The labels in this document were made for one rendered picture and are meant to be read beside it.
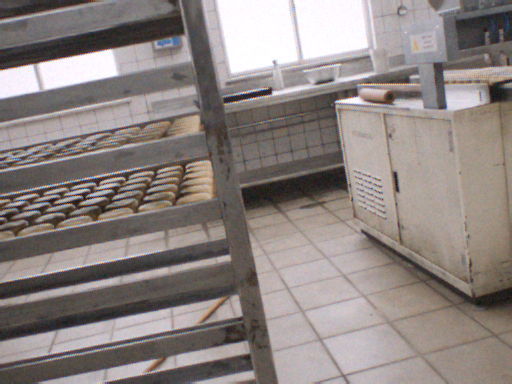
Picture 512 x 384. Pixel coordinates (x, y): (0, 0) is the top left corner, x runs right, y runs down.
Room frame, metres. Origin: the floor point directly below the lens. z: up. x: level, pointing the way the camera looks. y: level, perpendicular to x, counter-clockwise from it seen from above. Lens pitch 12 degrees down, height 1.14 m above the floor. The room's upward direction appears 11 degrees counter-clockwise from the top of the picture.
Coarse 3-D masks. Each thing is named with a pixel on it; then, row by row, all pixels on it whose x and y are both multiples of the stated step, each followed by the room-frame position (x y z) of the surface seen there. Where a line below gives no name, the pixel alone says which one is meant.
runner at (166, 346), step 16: (176, 336) 0.73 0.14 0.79; (192, 336) 0.73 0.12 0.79; (208, 336) 0.73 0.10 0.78; (224, 336) 0.73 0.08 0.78; (240, 336) 0.73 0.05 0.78; (96, 352) 0.73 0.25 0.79; (112, 352) 0.73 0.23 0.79; (128, 352) 0.73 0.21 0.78; (144, 352) 0.73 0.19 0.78; (160, 352) 0.73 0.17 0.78; (176, 352) 0.73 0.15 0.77; (16, 368) 0.73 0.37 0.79; (32, 368) 0.73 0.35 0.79; (48, 368) 0.73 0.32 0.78; (64, 368) 0.73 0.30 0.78; (80, 368) 0.73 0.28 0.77; (96, 368) 0.73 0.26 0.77
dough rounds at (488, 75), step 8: (464, 72) 2.66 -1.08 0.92; (472, 72) 2.60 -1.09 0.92; (480, 72) 2.52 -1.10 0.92; (488, 72) 2.46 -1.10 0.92; (496, 72) 2.39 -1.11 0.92; (504, 72) 2.34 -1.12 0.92; (448, 80) 2.44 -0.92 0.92; (456, 80) 2.37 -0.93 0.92; (464, 80) 2.30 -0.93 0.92; (472, 80) 2.24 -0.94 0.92; (480, 80) 2.20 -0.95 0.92; (488, 80) 2.16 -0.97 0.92; (496, 80) 2.11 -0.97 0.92
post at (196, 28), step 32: (192, 0) 0.70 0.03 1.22; (192, 32) 0.70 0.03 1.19; (192, 64) 0.70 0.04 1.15; (224, 128) 0.71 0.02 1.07; (224, 160) 0.71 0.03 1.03; (224, 192) 0.70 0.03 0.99; (224, 224) 0.70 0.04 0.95; (256, 288) 0.71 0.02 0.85; (256, 320) 0.70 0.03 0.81; (256, 352) 0.70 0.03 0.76
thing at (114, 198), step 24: (168, 168) 1.11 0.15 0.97; (192, 168) 1.05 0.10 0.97; (48, 192) 1.09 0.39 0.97; (72, 192) 1.04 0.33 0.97; (96, 192) 0.99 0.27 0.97; (120, 192) 0.95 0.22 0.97; (144, 192) 0.96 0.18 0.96; (168, 192) 0.86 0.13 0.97; (192, 192) 0.83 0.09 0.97; (0, 216) 0.94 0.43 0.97; (24, 216) 0.89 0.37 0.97; (48, 216) 0.85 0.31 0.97; (72, 216) 0.83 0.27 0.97; (96, 216) 0.83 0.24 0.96; (120, 216) 0.77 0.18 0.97
